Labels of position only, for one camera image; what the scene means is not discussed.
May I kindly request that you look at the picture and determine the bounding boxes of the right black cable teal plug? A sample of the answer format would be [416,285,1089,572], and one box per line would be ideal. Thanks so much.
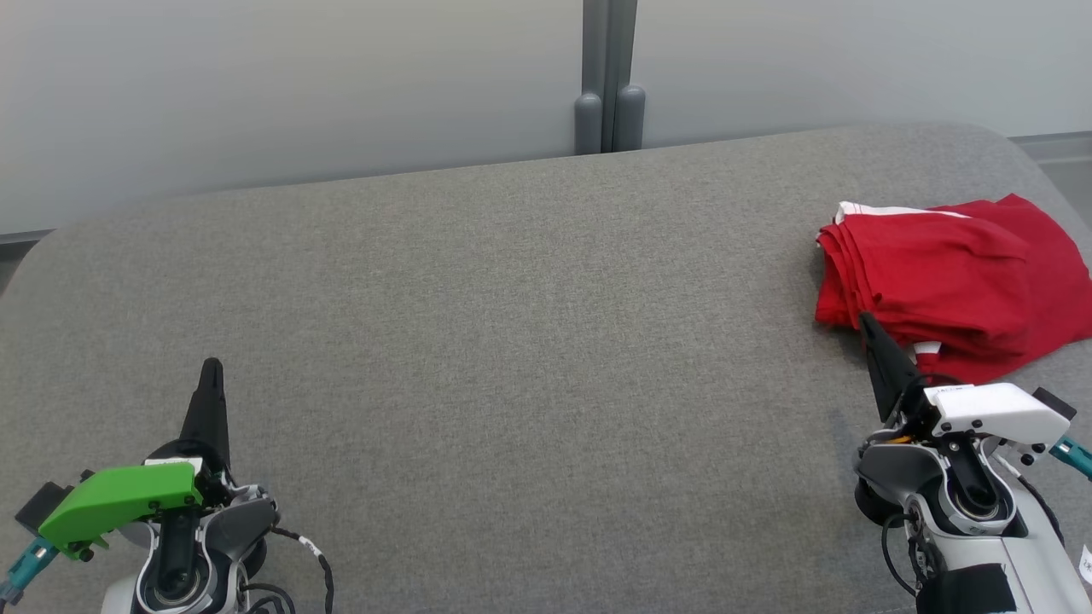
[1049,437,1092,478]

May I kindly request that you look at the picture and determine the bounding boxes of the red Bulls print shorts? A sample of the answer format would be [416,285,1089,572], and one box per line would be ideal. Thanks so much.
[815,201,1037,359]

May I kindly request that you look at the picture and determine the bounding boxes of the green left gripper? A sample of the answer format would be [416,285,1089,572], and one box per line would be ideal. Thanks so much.
[38,358,235,561]

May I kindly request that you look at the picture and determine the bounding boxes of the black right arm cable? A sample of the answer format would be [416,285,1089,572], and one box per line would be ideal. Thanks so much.
[881,510,939,598]

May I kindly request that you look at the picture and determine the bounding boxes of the grey rounded partition foot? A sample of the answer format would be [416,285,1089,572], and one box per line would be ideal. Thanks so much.
[613,84,647,152]
[574,92,605,156]

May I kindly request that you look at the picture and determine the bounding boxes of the grey partition post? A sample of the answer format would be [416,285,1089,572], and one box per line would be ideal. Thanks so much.
[583,0,639,153]

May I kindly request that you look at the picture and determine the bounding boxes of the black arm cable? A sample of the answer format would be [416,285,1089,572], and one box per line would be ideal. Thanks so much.
[247,526,335,614]
[881,510,939,598]

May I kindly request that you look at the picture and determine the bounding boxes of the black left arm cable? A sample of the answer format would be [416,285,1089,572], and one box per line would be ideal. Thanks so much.
[247,526,335,614]

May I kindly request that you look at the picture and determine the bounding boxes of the grey fabric sofa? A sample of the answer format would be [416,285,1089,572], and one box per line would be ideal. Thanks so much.
[0,122,1092,614]

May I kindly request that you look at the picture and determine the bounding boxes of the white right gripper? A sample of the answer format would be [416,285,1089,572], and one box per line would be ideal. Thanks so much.
[857,311,1074,448]

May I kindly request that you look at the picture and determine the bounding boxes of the red shirt with white sleeves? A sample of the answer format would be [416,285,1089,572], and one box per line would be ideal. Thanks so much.
[913,194,1092,386]

